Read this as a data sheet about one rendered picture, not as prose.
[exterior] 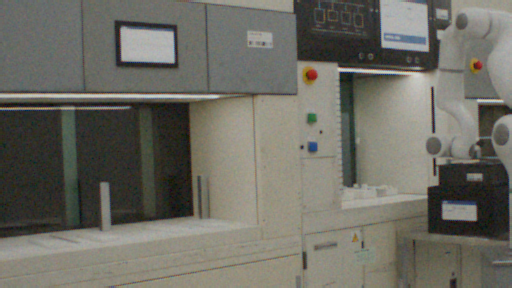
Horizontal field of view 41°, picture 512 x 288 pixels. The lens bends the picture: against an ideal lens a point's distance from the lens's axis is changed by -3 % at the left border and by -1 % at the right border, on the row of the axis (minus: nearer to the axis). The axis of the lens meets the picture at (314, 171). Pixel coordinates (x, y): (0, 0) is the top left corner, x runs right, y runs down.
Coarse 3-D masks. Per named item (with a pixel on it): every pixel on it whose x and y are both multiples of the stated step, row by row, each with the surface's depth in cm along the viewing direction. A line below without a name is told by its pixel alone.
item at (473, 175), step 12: (480, 156) 259; (444, 168) 256; (456, 168) 253; (468, 168) 250; (480, 168) 247; (492, 168) 246; (504, 168) 255; (444, 180) 256; (456, 180) 253; (468, 180) 250; (480, 180) 247; (492, 180) 246; (504, 180) 254
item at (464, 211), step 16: (432, 192) 256; (448, 192) 251; (464, 192) 247; (480, 192) 243; (496, 192) 242; (432, 208) 256; (448, 208) 252; (464, 208) 248; (480, 208) 244; (496, 208) 242; (432, 224) 257; (448, 224) 252; (464, 224) 248; (480, 224) 244; (496, 224) 242
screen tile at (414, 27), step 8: (408, 8) 273; (416, 8) 277; (424, 8) 280; (416, 16) 277; (424, 16) 280; (408, 24) 274; (416, 24) 277; (424, 24) 280; (416, 32) 277; (424, 32) 280
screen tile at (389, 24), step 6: (384, 6) 264; (390, 6) 266; (396, 6) 269; (402, 6) 271; (390, 12) 266; (396, 12) 269; (402, 12) 271; (384, 18) 264; (402, 18) 271; (384, 24) 264; (390, 24) 267; (396, 24) 269; (402, 24) 271; (396, 30) 269; (402, 30) 271
